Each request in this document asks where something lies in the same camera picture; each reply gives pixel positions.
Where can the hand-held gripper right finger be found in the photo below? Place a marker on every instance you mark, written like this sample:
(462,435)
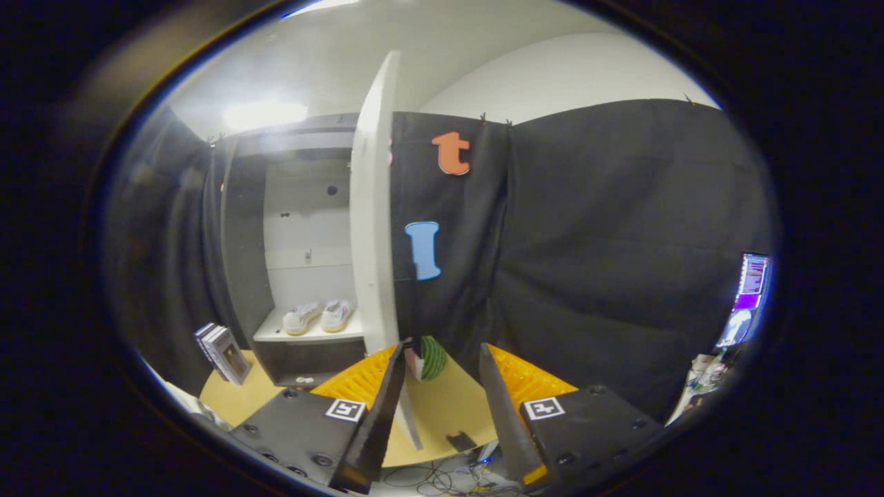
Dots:
(504,414)

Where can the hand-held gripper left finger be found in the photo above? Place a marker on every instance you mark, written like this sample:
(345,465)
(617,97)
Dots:
(383,414)

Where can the white shoe red blue stripes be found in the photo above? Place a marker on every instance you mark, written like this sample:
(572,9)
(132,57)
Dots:
(336,315)
(302,317)

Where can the white shoe cabinet door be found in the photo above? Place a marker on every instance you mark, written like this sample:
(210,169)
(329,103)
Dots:
(373,207)

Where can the grey shoe cabinet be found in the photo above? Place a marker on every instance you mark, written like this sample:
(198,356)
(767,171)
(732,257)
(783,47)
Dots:
(245,241)

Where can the black table clamp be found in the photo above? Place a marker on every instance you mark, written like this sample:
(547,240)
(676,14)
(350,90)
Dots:
(461,442)

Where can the watermelon slice toy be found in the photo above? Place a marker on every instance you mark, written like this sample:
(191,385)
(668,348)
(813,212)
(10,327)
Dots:
(434,357)

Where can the grey cover book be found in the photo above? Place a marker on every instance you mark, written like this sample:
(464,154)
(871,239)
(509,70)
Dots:
(233,355)

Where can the blue spine book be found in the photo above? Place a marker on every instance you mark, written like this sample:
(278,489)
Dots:
(210,342)

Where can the pile of white items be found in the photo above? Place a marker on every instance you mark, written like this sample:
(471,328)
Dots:
(701,383)

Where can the black backdrop cloth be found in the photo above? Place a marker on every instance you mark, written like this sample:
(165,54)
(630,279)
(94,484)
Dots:
(608,241)

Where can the computer monitor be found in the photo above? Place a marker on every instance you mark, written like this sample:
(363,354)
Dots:
(749,297)

